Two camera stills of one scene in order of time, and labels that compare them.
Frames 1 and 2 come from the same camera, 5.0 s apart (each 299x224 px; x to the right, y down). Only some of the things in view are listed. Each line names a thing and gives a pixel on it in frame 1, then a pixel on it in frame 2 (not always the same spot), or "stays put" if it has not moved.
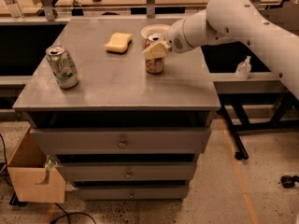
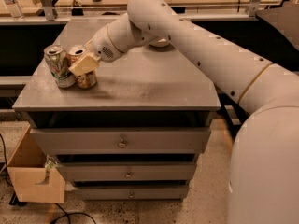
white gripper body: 175,38 -> 101,46
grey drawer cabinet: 122,111 stays put
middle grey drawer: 128,171 stays put
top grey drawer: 121,141 stays put
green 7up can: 62,65 stays put
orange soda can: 156,64 -> 87,79
